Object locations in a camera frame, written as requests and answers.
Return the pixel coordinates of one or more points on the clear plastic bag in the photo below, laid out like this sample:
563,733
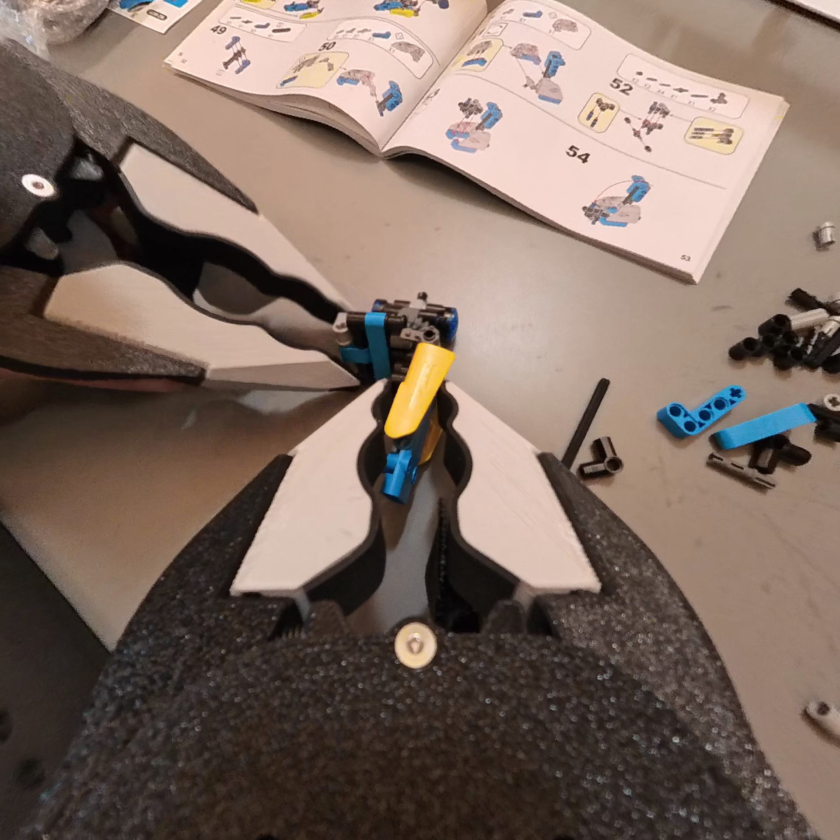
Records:
46,16

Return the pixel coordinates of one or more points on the blue white leaflet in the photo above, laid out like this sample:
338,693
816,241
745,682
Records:
151,11

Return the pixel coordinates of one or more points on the pile of loose brick parts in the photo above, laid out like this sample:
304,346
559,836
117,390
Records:
775,420

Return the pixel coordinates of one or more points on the building instruction booklet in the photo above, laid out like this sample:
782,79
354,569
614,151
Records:
499,105

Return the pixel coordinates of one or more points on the small white brick part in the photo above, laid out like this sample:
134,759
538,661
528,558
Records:
823,717

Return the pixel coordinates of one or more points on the yellow blue brick assembly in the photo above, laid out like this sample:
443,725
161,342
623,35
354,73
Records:
418,394

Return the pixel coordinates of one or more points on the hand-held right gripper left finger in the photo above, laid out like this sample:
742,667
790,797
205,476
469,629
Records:
309,525

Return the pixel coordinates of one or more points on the black blue brick assembly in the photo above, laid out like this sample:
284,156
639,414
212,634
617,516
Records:
394,326

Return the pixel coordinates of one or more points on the grey desk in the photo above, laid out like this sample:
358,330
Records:
591,328

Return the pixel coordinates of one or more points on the black axle rod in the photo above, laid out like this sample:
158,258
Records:
587,423

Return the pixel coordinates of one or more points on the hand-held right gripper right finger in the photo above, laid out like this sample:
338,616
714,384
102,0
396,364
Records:
525,525

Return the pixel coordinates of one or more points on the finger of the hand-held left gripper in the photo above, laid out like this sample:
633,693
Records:
223,230
171,335

